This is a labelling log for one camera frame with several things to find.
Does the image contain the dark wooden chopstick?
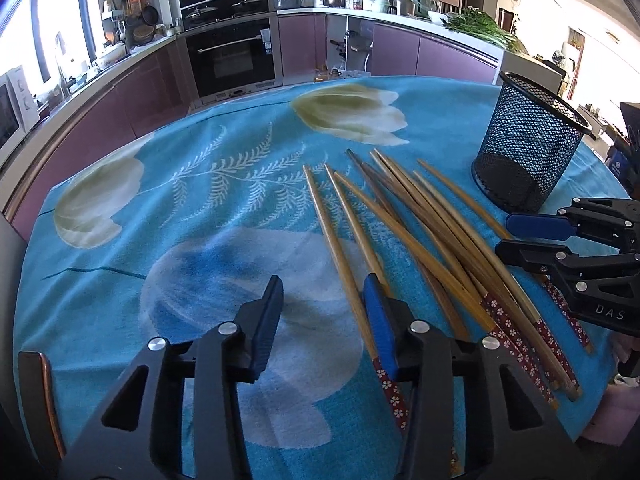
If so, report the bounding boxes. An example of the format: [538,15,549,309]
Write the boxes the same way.
[346,148,471,341]

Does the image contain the purple kitchen cabinets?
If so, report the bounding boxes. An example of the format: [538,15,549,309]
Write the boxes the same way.
[1,9,504,240]

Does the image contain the kitchen window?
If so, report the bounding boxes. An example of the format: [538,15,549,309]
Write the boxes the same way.
[1,0,105,94]

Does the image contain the wooden chair back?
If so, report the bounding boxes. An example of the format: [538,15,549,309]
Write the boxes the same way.
[17,351,66,470]

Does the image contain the black mesh utensil holder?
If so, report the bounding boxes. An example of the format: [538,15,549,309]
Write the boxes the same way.
[471,72,591,214]

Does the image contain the blue floral tablecloth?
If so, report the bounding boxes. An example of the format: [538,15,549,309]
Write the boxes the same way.
[12,75,629,480]

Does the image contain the green leafy vegetables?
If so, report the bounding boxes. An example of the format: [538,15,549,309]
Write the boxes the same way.
[442,6,528,54]

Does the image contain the white microwave oven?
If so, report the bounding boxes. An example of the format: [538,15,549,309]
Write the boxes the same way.
[0,66,40,166]

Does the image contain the black built-in oven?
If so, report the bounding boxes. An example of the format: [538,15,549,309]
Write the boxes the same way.
[186,18,277,99]

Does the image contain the black range hood stove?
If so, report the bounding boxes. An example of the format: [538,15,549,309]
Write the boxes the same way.
[178,0,271,30]

